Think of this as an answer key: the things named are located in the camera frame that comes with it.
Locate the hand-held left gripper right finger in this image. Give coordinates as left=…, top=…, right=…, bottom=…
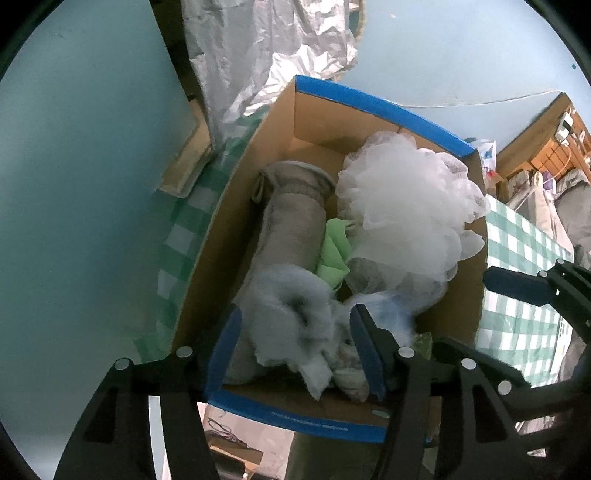
left=349, top=305, right=532, bottom=480

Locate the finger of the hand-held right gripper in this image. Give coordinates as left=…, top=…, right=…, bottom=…
left=482, top=265, right=561, bottom=308
left=431, top=339, right=532, bottom=393

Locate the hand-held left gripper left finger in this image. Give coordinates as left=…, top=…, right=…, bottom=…
left=53, top=305, right=244, bottom=480

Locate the grey knit hat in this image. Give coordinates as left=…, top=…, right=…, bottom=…
left=240, top=264, right=342, bottom=370

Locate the blue cardboard box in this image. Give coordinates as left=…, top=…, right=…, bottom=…
left=171, top=75, right=489, bottom=445

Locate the person's right hand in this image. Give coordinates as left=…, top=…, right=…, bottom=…
left=515, top=383, right=591, bottom=460

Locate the green white checkered blanket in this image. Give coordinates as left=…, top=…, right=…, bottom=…
left=134, top=113, right=575, bottom=388

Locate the grey duvet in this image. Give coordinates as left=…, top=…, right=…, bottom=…
left=505, top=166, right=591, bottom=268

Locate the light green cloth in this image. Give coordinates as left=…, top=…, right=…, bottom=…
left=315, top=218, right=356, bottom=291

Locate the white plastic bag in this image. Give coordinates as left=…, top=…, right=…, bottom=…
left=475, top=138, right=498, bottom=185

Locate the white mesh bath loofah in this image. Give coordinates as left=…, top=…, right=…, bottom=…
left=335, top=130, right=491, bottom=296

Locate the wooden headboard shelf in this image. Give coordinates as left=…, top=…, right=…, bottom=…
left=496, top=92, right=591, bottom=181

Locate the beige knit cloth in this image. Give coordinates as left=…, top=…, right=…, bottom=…
left=224, top=161, right=338, bottom=386

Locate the flat cardboard piece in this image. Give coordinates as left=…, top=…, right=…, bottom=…
left=159, top=99, right=215, bottom=199

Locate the silver foil sheet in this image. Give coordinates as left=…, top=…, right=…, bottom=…
left=182, top=0, right=358, bottom=148

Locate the white cable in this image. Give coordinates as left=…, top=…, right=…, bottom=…
left=402, top=88, right=566, bottom=109

